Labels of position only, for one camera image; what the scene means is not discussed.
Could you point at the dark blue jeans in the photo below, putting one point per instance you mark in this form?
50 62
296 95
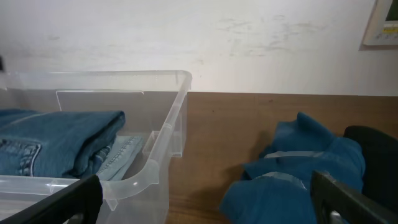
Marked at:
61 144

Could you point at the white wall panel device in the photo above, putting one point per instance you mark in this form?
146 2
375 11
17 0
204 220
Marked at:
382 25

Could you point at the light blue jeans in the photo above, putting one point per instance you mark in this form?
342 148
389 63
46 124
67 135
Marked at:
122 153

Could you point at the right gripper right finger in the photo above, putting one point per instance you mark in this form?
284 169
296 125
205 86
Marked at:
335 202

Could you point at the black folded garment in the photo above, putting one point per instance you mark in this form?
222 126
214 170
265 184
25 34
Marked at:
380 154

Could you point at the teal blue shirt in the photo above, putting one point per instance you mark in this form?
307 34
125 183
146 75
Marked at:
275 188

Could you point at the clear plastic storage bin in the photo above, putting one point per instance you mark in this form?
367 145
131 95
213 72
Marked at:
155 107

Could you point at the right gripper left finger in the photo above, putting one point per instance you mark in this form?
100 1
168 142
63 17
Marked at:
80 202

